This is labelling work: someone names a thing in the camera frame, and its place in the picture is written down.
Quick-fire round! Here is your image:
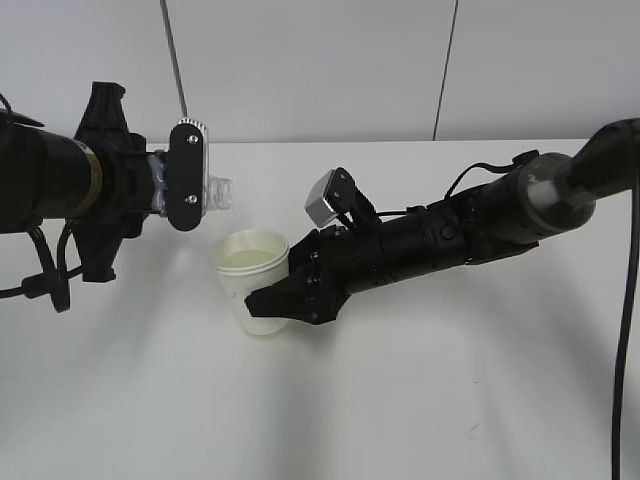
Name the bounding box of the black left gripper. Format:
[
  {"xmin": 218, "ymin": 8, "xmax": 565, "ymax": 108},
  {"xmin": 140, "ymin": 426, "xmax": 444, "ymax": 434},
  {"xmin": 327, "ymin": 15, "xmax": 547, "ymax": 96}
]
[{"xmin": 74, "ymin": 81, "xmax": 155, "ymax": 283}]

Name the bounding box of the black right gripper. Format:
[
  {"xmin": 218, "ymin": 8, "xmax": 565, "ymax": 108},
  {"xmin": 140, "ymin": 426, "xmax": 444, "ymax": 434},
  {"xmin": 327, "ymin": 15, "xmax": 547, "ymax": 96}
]
[{"xmin": 245, "ymin": 227, "xmax": 385, "ymax": 325}]

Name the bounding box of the white paper cup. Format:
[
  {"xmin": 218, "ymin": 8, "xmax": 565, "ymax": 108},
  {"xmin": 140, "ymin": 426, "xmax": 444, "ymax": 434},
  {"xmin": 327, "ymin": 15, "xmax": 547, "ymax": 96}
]
[{"xmin": 211, "ymin": 229, "xmax": 289, "ymax": 336}]

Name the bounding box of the clear water bottle green label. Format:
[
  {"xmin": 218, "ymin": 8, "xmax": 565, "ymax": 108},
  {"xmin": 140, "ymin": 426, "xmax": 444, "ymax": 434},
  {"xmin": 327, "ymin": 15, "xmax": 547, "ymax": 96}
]
[{"xmin": 146, "ymin": 149, "xmax": 233, "ymax": 217}]

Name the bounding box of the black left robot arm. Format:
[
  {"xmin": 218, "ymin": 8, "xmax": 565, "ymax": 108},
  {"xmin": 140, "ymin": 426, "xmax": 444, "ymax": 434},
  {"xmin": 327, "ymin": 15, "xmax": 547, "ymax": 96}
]
[{"xmin": 1, "ymin": 82, "xmax": 155, "ymax": 283}]

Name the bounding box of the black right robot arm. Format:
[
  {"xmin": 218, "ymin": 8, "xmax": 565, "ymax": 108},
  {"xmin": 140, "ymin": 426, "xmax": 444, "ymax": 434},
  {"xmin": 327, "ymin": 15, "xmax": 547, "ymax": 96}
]
[{"xmin": 245, "ymin": 119, "xmax": 639, "ymax": 325}]

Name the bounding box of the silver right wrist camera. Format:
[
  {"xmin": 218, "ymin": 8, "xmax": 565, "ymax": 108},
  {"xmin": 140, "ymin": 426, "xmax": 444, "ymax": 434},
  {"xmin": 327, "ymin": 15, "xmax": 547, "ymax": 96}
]
[{"xmin": 305, "ymin": 167, "xmax": 382, "ymax": 233}]

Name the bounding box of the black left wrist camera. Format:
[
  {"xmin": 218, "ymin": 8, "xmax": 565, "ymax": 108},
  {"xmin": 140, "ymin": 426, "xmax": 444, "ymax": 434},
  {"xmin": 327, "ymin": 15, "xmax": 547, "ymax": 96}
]
[{"xmin": 166, "ymin": 117, "xmax": 208, "ymax": 232}]

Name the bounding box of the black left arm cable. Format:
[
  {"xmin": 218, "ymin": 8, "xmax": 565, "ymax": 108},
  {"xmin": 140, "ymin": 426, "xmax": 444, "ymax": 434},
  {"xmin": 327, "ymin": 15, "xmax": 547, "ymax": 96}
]
[{"xmin": 0, "ymin": 92, "xmax": 86, "ymax": 314}]

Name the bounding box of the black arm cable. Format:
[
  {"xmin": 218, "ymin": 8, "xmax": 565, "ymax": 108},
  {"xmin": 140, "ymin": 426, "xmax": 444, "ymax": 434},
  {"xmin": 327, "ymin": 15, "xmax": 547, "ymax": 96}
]
[
  {"xmin": 442, "ymin": 147, "xmax": 640, "ymax": 480},
  {"xmin": 0, "ymin": 92, "xmax": 86, "ymax": 314}
]

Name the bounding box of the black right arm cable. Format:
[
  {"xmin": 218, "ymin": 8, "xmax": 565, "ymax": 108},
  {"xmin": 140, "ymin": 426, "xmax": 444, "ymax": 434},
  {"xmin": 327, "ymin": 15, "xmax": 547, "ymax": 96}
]
[{"xmin": 442, "ymin": 147, "xmax": 640, "ymax": 480}]

